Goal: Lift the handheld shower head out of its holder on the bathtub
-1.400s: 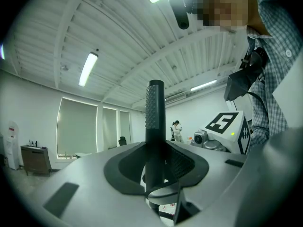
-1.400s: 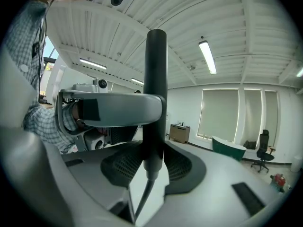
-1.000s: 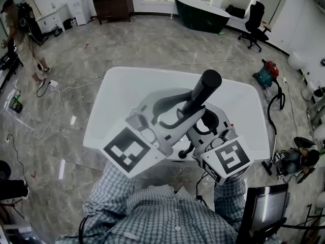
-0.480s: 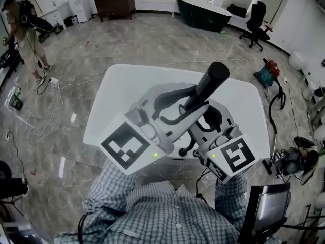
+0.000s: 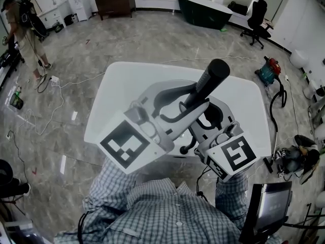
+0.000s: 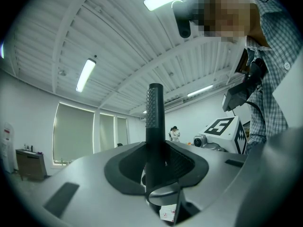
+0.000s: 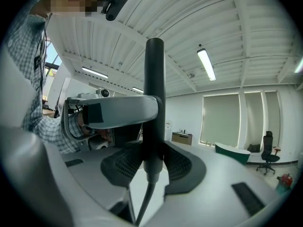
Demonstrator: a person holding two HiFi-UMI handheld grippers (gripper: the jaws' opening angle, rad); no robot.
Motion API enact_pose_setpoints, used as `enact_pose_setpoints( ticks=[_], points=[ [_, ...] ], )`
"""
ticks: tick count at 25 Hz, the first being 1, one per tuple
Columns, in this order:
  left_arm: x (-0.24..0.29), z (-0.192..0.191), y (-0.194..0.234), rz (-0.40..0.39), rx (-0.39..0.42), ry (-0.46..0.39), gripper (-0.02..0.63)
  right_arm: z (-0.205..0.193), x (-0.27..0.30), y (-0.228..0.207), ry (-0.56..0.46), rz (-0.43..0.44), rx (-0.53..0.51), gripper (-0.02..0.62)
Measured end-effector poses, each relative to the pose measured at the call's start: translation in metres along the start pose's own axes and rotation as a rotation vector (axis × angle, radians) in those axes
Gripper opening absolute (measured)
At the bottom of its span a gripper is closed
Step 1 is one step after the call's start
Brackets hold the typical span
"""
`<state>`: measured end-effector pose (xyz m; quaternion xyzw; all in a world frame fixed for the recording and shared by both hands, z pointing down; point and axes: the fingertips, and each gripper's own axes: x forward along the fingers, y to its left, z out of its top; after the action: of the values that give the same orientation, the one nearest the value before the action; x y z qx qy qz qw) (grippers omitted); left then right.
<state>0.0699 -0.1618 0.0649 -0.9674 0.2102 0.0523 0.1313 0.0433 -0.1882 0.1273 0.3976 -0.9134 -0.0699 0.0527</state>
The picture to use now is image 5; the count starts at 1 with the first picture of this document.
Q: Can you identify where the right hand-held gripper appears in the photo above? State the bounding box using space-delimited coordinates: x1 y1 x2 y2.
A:
189 101 257 183

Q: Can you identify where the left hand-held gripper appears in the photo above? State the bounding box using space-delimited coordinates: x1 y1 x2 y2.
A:
96 79 212 175

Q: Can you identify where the black handheld shower wand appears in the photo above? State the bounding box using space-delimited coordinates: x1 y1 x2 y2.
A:
182 58 231 109

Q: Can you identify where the person's right forearm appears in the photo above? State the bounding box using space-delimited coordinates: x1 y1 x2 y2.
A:
214 173 250 225

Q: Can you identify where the person's left forearm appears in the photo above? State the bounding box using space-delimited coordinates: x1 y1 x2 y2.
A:
83 158 143 213

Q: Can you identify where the white bathtub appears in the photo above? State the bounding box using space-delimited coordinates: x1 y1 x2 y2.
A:
83 61 270 167

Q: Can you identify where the dark green bathtub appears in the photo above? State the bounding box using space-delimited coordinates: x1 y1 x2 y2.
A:
176 0 234 30

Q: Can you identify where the black display monitor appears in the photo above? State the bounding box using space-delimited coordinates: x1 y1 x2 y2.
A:
240 181 293 244

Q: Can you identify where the person's checked shirt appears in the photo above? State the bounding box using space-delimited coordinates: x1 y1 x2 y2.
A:
53 158 280 244

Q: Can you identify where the white toilet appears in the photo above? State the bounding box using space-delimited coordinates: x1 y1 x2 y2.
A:
303 79 319 99
289 49 310 70

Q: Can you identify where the black office chair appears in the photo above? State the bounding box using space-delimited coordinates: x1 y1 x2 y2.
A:
240 0 274 50

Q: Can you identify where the black bag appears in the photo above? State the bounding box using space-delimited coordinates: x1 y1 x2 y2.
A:
227 1 249 16

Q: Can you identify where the dark wooden cabinet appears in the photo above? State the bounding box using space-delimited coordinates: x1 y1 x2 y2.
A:
93 0 137 21

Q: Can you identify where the black metal rack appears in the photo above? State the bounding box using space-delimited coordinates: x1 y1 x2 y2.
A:
291 202 325 230

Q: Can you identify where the white water dispenser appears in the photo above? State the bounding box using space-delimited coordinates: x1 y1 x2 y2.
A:
73 0 92 22

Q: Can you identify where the white drawer cabinet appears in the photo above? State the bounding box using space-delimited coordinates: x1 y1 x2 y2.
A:
38 0 73 29

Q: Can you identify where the green mesh trash bin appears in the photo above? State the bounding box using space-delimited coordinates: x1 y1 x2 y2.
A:
9 93 25 110

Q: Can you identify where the black equipment cart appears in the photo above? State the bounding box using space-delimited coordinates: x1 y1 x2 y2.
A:
0 41 25 86

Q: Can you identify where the white framed board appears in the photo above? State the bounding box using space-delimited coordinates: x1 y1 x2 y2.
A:
22 0 43 14

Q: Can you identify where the dark tripod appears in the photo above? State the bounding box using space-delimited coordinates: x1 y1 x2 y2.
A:
0 197 26 216

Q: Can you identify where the white side table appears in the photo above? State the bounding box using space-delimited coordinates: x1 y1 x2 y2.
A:
0 220 35 244

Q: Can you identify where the black vacuum hose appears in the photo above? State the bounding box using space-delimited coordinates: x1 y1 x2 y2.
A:
263 76 288 174

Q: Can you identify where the thin floor cable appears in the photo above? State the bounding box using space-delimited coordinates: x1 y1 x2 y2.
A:
284 75 300 137

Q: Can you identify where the black floor cable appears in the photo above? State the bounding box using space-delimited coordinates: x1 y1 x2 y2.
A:
11 133 30 185

